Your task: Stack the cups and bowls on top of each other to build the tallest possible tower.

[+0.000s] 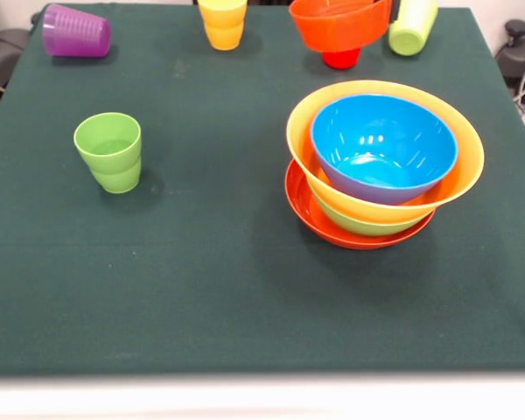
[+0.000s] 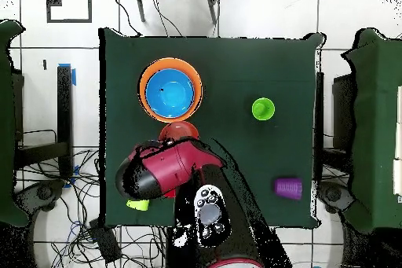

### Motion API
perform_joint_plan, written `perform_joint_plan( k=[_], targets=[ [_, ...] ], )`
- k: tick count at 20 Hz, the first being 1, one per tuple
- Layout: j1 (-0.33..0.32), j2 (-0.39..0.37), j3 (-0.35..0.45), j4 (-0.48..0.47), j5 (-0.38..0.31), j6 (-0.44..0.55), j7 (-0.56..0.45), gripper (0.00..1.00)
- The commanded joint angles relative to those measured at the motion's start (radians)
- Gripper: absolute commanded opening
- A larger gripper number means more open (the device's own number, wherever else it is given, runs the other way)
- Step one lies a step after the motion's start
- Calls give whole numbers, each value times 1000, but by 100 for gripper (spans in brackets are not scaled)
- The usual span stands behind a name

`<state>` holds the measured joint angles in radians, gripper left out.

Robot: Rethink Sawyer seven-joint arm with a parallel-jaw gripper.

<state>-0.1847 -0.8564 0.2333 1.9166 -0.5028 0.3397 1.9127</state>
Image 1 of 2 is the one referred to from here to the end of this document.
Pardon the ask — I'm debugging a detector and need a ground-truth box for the black rounded stand foot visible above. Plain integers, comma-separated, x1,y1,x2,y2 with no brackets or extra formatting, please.
494,18,525,82
0,6,32,95

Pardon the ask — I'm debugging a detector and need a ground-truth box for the blue plastic bowl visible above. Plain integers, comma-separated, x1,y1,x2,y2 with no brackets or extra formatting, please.
310,94,459,206

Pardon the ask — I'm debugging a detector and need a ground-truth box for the green plastic bowl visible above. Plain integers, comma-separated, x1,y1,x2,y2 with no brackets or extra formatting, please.
308,183,437,238

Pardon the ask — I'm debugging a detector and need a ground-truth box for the small red plastic bowl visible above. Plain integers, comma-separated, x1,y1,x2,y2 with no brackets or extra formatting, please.
288,0,395,54

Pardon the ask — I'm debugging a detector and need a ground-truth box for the purple plastic cup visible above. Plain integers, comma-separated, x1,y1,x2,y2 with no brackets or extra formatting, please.
41,3,113,59

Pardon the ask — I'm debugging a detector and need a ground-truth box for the yellow plastic cup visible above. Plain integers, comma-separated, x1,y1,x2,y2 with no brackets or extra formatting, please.
197,0,249,52

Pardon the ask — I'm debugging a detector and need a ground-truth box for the red plastic cup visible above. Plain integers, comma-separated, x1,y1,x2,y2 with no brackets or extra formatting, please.
322,47,362,71

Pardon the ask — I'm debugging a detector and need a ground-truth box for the dark green tablecloth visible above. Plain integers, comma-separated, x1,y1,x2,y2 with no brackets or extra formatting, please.
0,2,525,378

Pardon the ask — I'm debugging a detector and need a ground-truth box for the lime green plastic cup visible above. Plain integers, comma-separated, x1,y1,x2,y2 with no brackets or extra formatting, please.
387,0,439,57

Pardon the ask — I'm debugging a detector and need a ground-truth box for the large orange plastic bowl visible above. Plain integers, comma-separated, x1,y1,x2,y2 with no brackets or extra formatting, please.
285,79,486,225

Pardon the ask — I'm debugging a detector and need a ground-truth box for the wide red plastic bowl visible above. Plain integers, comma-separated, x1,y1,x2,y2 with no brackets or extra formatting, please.
283,157,438,251

